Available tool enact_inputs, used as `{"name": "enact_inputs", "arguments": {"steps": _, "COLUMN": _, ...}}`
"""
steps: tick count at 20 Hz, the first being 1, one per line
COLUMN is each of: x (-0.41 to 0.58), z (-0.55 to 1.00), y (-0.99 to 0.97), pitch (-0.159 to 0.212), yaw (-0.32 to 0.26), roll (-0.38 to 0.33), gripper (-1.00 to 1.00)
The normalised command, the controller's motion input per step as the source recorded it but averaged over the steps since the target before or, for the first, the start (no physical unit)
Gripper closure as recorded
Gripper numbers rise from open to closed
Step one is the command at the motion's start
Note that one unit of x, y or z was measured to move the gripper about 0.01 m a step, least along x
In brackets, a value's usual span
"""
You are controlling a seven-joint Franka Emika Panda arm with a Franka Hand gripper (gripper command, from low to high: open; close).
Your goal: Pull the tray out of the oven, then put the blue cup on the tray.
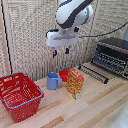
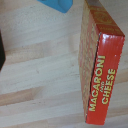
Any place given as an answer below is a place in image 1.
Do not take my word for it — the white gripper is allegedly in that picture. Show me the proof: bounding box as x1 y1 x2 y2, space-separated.
45 27 81 58

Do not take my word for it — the blue plastic mug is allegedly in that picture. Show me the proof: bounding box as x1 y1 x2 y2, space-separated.
46 72 64 91

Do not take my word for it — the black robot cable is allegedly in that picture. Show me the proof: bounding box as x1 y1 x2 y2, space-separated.
79 21 128 39

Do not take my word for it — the red plastic shopping basket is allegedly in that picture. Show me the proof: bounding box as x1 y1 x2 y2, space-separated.
0 71 45 124

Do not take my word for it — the metal oven rack tray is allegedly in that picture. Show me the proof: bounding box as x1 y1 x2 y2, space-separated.
92 52 128 75

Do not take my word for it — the yellow red cardboard box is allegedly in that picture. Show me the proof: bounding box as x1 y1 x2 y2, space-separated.
65 67 85 101

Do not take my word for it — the red bowl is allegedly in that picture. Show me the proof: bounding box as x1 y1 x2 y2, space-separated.
58 69 70 83

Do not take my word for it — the beige wicker folding screen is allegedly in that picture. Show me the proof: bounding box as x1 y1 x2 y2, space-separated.
0 0 128 82

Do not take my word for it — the black toaster oven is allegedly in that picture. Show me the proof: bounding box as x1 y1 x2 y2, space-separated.
90 37 128 80

